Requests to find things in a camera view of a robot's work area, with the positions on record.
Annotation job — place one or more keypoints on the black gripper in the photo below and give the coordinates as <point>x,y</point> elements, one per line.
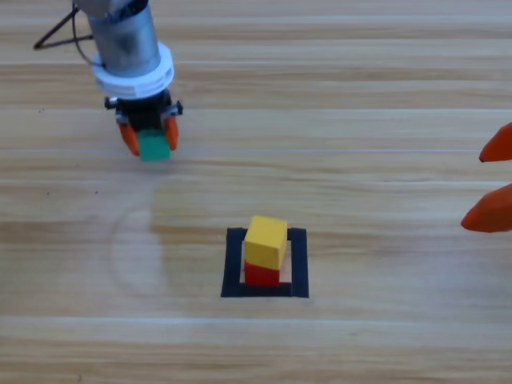
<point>144,112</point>

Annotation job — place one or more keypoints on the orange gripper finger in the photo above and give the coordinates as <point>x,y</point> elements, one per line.
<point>500,150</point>
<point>492,214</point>

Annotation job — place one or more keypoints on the green wooden cube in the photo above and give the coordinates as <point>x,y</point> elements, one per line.
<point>154,148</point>

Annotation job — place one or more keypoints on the yellow wooden cube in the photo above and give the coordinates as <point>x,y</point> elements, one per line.
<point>264,240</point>

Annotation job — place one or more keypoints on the red wooden cube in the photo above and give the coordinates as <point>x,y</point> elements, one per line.
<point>260,276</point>

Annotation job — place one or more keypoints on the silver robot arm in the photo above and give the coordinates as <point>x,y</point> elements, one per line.
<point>124,40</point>

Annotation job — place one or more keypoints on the black tape square outline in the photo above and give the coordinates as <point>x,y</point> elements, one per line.
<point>300,264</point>

